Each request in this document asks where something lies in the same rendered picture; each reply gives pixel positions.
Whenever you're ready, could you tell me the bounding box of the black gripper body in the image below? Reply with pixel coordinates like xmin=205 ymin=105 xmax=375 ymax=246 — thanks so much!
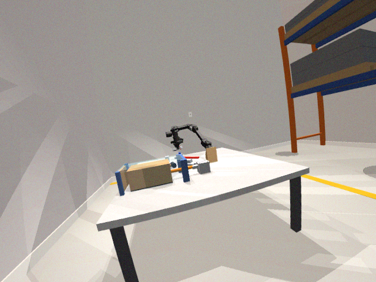
xmin=171 ymin=136 xmax=183 ymax=144

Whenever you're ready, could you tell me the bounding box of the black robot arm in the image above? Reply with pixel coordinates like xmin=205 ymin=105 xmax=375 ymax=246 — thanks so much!
xmin=166 ymin=124 xmax=212 ymax=148

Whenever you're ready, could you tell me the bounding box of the clear-panelled rack with blue corner posts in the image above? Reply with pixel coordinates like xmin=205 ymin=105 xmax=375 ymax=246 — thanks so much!
xmin=115 ymin=155 xmax=187 ymax=196

